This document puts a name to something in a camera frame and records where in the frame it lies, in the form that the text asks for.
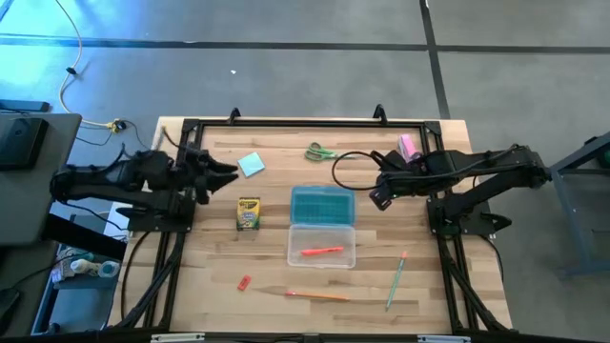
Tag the light blue sticky note pad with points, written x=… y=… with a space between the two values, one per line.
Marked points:
x=251 y=164

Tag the clear pencil case blue lid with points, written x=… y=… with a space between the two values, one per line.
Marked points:
x=323 y=209

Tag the green pencil pink eraser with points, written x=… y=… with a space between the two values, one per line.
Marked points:
x=396 y=281

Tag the orange pencil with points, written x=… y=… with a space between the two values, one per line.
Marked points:
x=317 y=296

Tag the flat black bar device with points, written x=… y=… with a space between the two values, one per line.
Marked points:
x=24 y=106

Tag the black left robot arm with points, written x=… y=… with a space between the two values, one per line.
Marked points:
x=109 y=176

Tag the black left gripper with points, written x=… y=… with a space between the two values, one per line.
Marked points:
x=191 y=167

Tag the orange marker pen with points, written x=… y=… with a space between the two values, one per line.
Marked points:
x=321 y=250

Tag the teal capped jar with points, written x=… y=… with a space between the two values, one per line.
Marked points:
x=109 y=269

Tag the black metal table frame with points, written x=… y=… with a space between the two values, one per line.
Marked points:
x=310 y=123

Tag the white table clamp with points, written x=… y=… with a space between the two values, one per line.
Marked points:
x=443 y=339
x=177 y=338

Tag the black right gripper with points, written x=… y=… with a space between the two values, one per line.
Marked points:
x=405 y=178

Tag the grey side desk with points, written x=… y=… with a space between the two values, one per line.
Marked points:
x=28 y=209

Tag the yellow green crayon box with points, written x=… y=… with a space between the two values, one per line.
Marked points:
x=248 y=214

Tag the grey metal cart frame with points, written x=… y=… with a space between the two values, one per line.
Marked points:
x=567 y=205

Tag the black box device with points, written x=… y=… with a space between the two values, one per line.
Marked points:
x=21 y=143

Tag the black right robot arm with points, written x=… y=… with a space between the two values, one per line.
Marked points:
x=500 y=164

